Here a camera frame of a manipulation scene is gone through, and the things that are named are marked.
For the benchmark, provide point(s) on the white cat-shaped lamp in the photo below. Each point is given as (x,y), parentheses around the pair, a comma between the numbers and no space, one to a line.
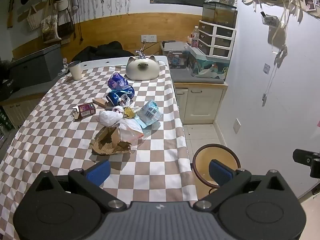
(142,71)

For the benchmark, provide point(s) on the small purple carton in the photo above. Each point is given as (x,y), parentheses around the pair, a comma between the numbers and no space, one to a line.
(86,109)

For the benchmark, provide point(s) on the black cardboard box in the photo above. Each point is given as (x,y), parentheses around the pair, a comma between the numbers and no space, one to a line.
(8,90)

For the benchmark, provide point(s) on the clear wall holder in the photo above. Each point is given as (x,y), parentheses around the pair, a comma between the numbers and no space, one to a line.
(270,20)

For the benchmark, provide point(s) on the dark glass tank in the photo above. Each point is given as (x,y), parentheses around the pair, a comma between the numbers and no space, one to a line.
(220,13)

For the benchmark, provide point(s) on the green crate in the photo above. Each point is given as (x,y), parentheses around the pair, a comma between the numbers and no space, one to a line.
(5,120)

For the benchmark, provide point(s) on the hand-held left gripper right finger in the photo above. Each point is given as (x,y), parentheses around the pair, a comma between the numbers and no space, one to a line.
(220,173)

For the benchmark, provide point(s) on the torn brown cardboard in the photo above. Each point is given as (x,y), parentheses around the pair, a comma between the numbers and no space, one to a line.
(110,142)

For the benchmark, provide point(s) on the clear lidded storage box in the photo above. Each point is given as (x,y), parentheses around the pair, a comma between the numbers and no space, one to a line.
(175,57)

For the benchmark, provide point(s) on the small glass fish tank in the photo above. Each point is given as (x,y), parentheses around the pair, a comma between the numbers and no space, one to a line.
(210,67)

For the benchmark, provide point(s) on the grey storage box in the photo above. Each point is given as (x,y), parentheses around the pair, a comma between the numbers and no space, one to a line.
(37,65)

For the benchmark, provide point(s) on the gold foil wrapper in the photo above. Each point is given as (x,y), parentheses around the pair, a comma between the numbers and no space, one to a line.
(129,112)

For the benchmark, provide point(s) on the white single wall socket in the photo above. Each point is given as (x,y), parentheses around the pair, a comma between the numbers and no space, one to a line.
(237,125)

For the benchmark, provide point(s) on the dark patterned bag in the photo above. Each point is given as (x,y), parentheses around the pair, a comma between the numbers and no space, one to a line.
(65,26)

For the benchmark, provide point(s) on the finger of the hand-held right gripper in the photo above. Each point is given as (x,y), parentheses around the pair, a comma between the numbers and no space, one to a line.
(302,157)

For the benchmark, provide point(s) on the white drawer unit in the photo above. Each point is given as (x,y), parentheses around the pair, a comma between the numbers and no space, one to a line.
(217,40)

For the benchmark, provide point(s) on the purple snack bag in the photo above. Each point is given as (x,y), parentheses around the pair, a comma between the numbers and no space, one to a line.
(116,81)

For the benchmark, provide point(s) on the plastic water bottle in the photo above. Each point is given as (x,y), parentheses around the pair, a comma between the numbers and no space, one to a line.
(195,38)

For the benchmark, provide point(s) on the round beige trash bin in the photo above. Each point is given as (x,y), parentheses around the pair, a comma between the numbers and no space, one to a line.
(220,155)

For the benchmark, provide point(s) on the wall photo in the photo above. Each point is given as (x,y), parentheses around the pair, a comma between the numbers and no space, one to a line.
(310,3)

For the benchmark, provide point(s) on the white plastic bag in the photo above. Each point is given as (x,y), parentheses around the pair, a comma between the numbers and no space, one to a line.
(108,118)

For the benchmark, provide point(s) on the white mesh bag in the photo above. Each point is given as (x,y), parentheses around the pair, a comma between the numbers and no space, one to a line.
(33,21)

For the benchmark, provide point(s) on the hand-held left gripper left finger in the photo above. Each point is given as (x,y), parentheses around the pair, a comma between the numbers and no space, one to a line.
(98,173)

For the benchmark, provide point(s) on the clear plastic bag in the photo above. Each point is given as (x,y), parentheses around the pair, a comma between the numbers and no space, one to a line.
(130,131)

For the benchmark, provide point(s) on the printed tote bag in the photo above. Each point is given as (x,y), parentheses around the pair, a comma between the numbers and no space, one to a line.
(50,30)

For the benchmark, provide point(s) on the black jacket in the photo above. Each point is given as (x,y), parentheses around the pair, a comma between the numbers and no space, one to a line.
(107,51)

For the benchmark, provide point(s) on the dark blue can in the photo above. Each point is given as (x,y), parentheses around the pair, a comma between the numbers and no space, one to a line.
(117,98)

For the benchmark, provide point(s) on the white double wall socket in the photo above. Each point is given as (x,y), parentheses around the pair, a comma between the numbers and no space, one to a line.
(148,38)

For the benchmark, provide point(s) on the light blue plastic packet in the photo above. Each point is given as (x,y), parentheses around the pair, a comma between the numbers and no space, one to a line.
(150,112)

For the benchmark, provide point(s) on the cream low cabinet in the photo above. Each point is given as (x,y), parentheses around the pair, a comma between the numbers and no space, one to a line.
(200,105)
(22,110)

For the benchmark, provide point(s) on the white cup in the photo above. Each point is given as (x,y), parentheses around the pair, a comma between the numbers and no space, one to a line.
(75,71)

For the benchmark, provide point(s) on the white hanging pot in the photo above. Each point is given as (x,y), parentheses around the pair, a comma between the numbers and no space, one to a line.
(61,2)

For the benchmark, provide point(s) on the white square hanging tag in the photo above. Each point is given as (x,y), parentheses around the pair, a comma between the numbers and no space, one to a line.
(267,68)

